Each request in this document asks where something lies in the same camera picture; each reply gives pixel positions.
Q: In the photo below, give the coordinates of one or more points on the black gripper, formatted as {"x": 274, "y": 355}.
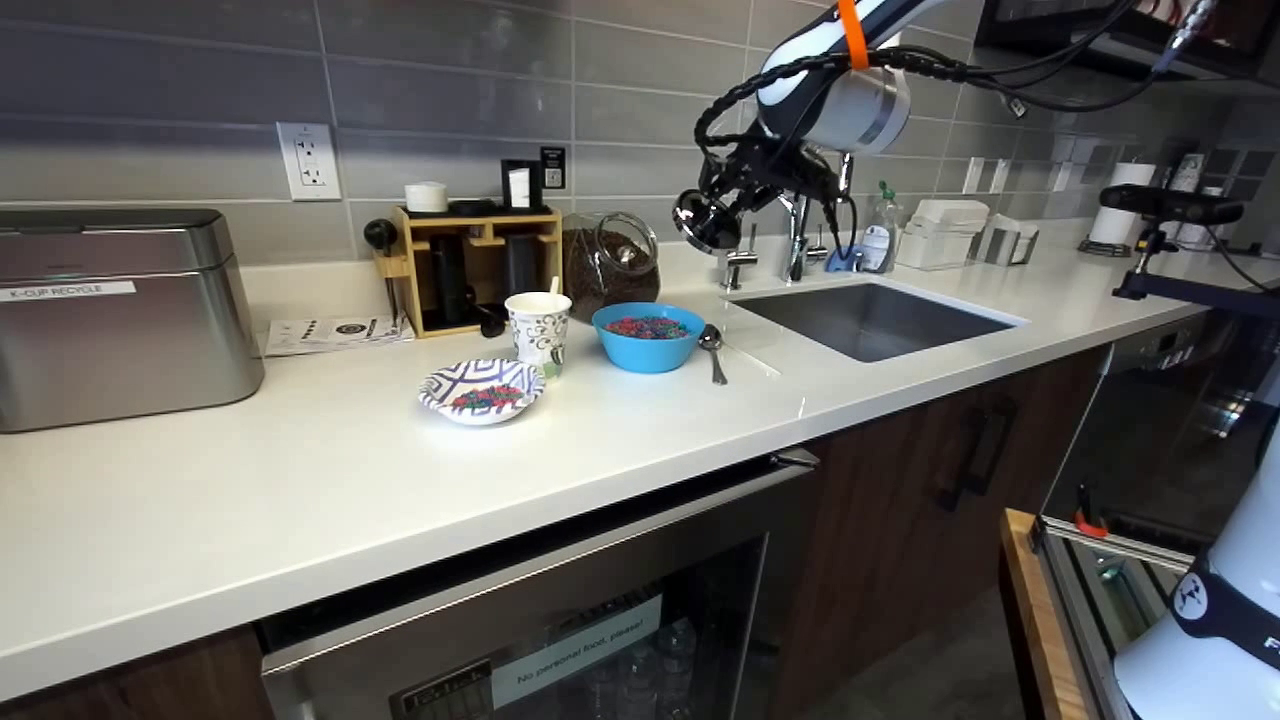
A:
{"x": 767, "y": 170}

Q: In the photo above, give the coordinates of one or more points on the silver round lid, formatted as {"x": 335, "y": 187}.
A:
{"x": 703, "y": 220}

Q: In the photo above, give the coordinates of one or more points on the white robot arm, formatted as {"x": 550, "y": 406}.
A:
{"x": 834, "y": 85}

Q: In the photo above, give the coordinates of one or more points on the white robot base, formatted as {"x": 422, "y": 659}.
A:
{"x": 1217, "y": 650}

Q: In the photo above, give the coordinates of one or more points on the glass container with dark contents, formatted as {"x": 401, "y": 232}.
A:
{"x": 609, "y": 262}

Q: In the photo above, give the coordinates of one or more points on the chrome faucet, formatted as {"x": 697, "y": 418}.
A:
{"x": 791, "y": 258}

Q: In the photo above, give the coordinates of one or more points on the silver spoon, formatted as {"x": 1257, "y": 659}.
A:
{"x": 712, "y": 342}

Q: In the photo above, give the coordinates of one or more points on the stainless steel sink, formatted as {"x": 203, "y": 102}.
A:
{"x": 868, "y": 322}

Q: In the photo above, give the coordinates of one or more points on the white dish rack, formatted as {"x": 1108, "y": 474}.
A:
{"x": 953, "y": 232}

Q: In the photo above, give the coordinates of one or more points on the blue bowl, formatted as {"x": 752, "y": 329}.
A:
{"x": 646, "y": 336}

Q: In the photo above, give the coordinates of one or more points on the white paper cup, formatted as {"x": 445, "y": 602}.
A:
{"x": 537, "y": 324}

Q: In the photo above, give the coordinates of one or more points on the wooden coffee organizer shelf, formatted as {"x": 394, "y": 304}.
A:
{"x": 458, "y": 271}

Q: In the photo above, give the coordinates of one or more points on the white small cup on shelf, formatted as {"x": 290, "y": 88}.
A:
{"x": 426, "y": 197}

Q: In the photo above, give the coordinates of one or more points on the patterned ceramic dish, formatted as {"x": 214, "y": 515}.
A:
{"x": 484, "y": 390}

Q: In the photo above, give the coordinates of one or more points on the under-counter dishwasher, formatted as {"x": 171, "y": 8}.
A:
{"x": 640, "y": 611}

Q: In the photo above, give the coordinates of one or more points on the papers on counter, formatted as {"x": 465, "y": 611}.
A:
{"x": 302, "y": 336}

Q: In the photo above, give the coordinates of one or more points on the stainless steel bread box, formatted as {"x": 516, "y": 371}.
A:
{"x": 114, "y": 312}

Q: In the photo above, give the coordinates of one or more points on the small black picture frame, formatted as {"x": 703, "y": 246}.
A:
{"x": 523, "y": 187}

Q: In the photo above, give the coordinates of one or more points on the white wall outlet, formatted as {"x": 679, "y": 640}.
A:
{"x": 311, "y": 160}

